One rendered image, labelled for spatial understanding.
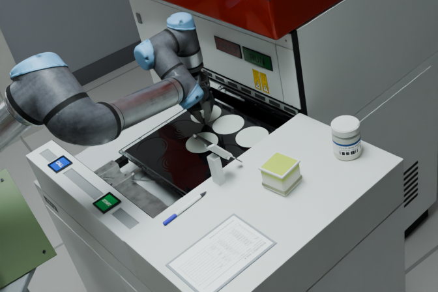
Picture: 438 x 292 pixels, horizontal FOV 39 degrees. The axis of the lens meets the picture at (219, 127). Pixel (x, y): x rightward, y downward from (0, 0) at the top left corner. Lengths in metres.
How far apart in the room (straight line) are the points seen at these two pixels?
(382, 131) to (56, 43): 2.47
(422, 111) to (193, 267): 1.22
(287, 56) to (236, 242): 0.55
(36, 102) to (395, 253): 1.03
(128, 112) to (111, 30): 2.74
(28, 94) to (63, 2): 2.63
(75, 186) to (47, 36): 2.37
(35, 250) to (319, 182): 0.79
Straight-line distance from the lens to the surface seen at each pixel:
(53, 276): 2.93
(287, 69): 1.71
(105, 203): 1.63
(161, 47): 1.67
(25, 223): 1.78
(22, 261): 1.76
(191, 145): 1.84
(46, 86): 1.37
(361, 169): 1.56
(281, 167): 1.48
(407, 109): 2.23
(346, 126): 1.54
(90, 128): 1.37
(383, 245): 1.69
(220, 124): 1.89
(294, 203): 1.48
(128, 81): 4.10
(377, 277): 1.75
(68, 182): 1.76
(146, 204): 1.71
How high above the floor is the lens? 1.99
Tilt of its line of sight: 35 degrees down
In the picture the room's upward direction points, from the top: 13 degrees counter-clockwise
